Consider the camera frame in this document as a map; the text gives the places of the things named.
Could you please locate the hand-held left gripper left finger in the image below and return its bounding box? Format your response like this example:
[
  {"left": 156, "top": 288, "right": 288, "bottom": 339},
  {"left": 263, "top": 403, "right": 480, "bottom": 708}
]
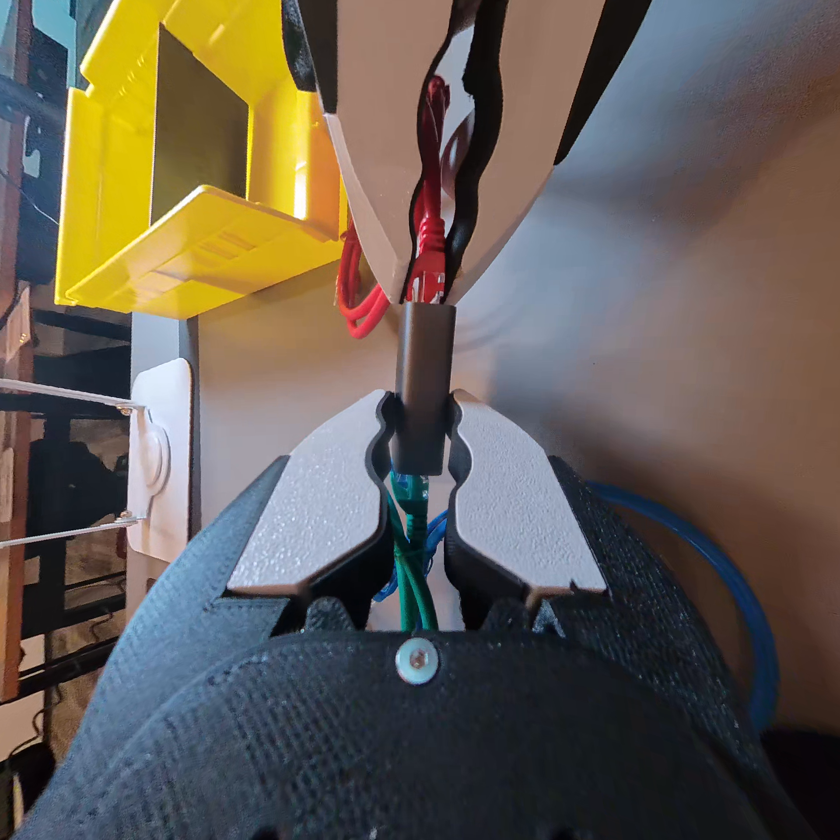
[{"left": 226, "top": 388, "right": 395, "bottom": 599}]

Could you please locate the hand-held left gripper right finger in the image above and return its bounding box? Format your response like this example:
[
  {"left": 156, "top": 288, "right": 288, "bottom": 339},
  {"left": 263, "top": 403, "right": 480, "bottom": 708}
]
[{"left": 446, "top": 388, "right": 608, "bottom": 598}]

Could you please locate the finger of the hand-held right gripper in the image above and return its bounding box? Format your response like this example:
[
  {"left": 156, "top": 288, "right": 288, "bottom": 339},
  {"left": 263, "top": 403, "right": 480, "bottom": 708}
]
[
  {"left": 446, "top": 0, "right": 611, "bottom": 309},
  {"left": 318, "top": 0, "right": 454, "bottom": 306}
]

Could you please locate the green ethernet cable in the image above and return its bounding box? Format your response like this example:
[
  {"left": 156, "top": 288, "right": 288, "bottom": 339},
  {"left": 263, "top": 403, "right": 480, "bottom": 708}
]
[{"left": 387, "top": 472, "right": 439, "bottom": 632}]

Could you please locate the red ethernet cable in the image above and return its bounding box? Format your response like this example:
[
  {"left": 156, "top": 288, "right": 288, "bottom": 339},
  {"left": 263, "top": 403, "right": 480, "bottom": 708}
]
[{"left": 335, "top": 75, "right": 454, "bottom": 341}]

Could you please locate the black ethernet coupler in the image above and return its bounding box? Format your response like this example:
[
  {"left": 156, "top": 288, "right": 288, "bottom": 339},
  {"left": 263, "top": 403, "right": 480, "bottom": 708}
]
[{"left": 390, "top": 302, "right": 457, "bottom": 475}]

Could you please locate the yellow plastic bin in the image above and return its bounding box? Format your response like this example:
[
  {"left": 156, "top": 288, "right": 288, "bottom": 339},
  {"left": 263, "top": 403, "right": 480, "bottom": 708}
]
[{"left": 54, "top": 0, "right": 349, "bottom": 321}]

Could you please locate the blue ethernet cable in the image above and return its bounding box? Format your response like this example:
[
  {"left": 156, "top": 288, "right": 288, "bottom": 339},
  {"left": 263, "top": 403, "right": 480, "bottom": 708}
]
[{"left": 374, "top": 482, "right": 781, "bottom": 732}]

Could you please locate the white document stand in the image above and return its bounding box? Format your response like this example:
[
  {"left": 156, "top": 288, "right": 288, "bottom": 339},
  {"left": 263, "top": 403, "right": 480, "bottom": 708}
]
[{"left": 0, "top": 357, "right": 194, "bottom": 564}]

